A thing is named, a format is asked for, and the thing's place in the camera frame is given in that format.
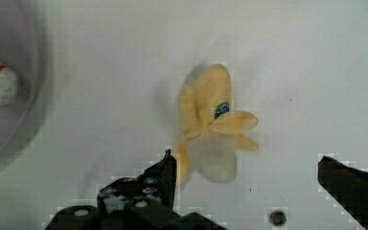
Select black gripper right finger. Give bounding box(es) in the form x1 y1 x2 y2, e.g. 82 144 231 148
317 156 368 230

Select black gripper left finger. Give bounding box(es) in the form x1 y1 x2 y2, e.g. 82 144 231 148
44 150 227 230

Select yellow plush peeled banana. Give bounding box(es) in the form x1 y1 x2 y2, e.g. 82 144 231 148
175 63 259 185

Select grey round plate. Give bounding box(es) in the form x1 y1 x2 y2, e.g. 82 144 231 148
0 0 50 172

